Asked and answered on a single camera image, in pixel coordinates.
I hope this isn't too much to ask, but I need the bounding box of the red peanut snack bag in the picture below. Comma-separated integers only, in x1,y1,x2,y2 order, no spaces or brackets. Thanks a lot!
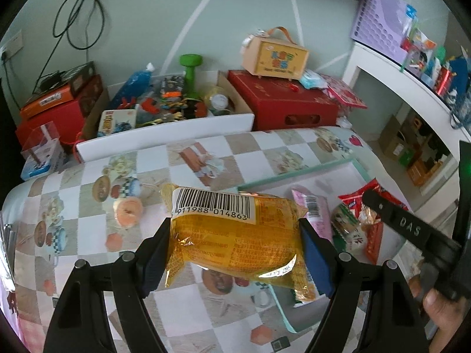
339,179,409,264

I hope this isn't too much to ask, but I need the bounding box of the green cow biscuit packet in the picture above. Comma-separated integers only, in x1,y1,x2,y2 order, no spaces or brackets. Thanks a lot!
331,203,367,253

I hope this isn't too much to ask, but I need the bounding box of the pink snack packet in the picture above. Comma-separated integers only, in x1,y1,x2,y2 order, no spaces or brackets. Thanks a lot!
291,188,333,242

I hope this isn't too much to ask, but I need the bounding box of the yellow cake packet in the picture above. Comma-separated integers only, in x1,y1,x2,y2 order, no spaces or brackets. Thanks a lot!
161,183,314,293

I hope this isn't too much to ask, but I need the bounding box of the beige swiss roll packet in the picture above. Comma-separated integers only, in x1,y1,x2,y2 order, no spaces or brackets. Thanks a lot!
292,290,318,308

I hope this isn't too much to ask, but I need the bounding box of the person right hand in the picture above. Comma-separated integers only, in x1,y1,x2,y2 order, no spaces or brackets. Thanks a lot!
422,289,471,353

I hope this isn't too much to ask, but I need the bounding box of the white shelf unit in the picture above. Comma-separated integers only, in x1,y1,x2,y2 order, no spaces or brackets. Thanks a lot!
341,41,471,177

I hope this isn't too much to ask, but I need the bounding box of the teal rimmed white tray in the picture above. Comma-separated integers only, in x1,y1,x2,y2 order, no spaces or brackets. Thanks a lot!
237,158,413,335

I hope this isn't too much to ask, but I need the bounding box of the smartphone on stand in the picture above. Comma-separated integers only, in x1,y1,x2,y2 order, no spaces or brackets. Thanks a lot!
1,220,17,292

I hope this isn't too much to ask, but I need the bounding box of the clear plastic box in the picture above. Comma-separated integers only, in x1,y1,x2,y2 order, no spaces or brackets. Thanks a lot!
21,122,65,181

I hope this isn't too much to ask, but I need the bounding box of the red patterned pouch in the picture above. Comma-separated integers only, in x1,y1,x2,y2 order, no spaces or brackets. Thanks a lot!
321,74,367,109

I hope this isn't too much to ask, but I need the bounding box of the card game box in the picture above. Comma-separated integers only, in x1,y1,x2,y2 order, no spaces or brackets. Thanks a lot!
97,109,137,137

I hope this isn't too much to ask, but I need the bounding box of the red box stack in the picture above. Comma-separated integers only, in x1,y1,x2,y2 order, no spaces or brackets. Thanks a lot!
15,75,103,147

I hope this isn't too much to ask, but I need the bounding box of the wet wipes pack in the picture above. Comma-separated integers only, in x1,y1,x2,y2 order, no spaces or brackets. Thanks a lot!
299,69,329,89

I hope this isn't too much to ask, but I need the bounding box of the orange flat box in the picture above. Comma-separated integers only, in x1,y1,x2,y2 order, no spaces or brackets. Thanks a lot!
20,61,97,120

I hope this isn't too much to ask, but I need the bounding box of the large red gift box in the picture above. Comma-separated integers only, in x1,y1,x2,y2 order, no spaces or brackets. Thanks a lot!
228,70,339,131

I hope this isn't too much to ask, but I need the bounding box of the toy pile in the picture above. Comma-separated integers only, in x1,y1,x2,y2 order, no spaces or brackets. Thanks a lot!
118,75,208,128

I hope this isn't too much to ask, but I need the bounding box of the cardboard toy box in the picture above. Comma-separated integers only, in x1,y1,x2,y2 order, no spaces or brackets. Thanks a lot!
82,70,255,140

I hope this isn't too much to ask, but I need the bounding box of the purple perforated basket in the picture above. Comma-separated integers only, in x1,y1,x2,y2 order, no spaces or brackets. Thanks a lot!
351,0,417,64

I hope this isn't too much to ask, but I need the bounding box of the blue water bottle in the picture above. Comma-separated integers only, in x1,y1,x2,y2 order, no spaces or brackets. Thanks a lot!
108,63,155,110

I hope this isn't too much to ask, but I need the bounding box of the clear bottle white cap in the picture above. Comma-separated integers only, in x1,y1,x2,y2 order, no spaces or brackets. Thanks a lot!
201,85,229,113

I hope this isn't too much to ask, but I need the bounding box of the green dumbbell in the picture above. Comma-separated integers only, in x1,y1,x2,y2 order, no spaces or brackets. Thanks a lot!
179,54,203,99

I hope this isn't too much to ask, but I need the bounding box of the yellow wooden handle box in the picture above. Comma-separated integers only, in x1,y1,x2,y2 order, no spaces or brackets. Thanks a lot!
241,26,310,81

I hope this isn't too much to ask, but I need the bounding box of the wall power socket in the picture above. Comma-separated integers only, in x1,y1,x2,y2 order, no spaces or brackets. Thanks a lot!
1,29,23,61

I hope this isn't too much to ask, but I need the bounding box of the black cable on wall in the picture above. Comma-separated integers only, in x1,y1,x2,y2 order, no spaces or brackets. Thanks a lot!
1,0,106,111

